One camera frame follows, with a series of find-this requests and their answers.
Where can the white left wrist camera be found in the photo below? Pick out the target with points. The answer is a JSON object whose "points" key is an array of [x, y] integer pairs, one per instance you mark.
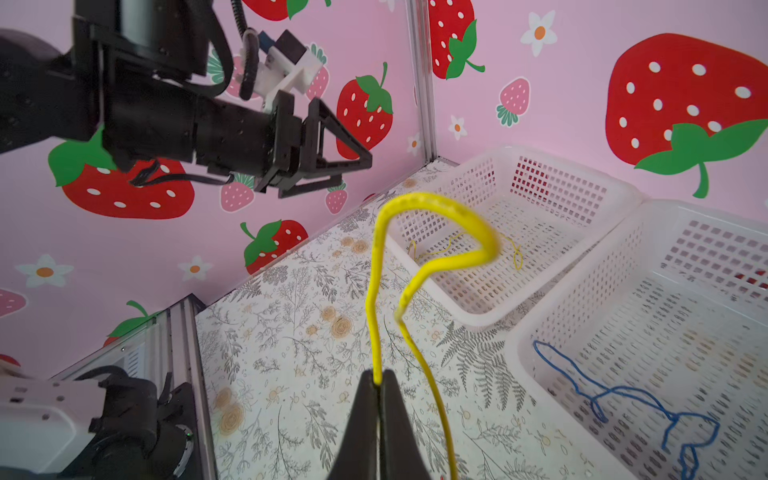
{"points": [[270, 66]]}

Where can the white plastic basket middle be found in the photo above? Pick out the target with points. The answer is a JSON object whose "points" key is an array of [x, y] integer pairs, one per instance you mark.
{"points": [[651, 353]]}

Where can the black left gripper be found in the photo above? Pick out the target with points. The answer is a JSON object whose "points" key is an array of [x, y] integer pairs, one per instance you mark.
{"points": [[189, 137]]}

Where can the white plastic basket left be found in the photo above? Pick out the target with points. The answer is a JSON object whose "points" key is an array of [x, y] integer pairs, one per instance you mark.
{"points": [[547, 210]]}

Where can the aluminium frame post left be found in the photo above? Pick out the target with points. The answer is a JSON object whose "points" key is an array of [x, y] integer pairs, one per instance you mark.
{"points": [[419, 38]]}

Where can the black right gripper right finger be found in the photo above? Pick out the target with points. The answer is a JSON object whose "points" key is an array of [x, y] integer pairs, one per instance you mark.
{"points": [[399, 455]]}

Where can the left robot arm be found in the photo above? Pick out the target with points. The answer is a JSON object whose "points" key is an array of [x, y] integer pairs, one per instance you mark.
{"points": [[149, 80]]}

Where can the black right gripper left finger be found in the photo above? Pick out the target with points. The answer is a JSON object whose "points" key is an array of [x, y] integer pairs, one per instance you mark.
{"points": [[357, 458]]}

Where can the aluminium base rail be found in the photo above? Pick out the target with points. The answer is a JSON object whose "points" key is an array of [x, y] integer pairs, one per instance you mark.
{"points": [[156, 419]]}

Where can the white plastic basket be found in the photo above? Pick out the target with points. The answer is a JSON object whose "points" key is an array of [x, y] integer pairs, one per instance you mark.
{"points": [[547, 210], [651, 353]]}

